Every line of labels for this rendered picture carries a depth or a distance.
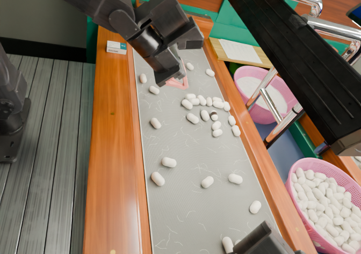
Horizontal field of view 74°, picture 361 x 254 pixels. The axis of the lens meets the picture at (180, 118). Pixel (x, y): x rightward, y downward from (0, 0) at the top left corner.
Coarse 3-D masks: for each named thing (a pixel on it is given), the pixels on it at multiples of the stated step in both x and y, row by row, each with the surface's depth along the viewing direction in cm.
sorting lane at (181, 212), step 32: (192, 64) 91; (160, 96) 74; (160, 128) 65; (192, 128) 69; (224, 128) 73; (160, 160) 58; (192, 160) 61; (224, 160) 64; (160, 192) 53; (192, 192) 55; (224, 192) 58; (256, 192) 60; (160, 224) 48; (192, 224) 50; (224, 224) 52; (256, 224) 54
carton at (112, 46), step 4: (108, 44) 76; (112, 44) 76; (116, 44) 77; (120, 44) 78; (124, 44) 78; (108, 48) 75; (112, 48) 76; (116, 48) 76; (120, 48) 76; (124, 48) 77; (112, 52) 76; (116, 52) 77; (120, 52) 77; (124, 52) 77
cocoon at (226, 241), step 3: (225, 237) 49; (228, 237) 49; (222, 240) 49; (225, 240) 48; (228, 240) 48; (231, 240) 49; (222, 243) 49; (225, 243) 48; (228, 243) 48; (231, 243) 48; (225, 246) 48; (228, 246) 47; (231, 246) 47; (225, 249) 48; (228, 249) 47; (231, 249) 47; (228, 252) 47
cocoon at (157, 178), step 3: (153, 174) 53; (156, 174) 53; (159, 174) 53; (153, 177) 53; (156, 177) 53; (159, 177) 53; (162, 177) 53; (156, 180) 52; (159, 180) 52; (162, 180) 52; (156, 183) 53; (159, 183) 52; (162, 183) 52
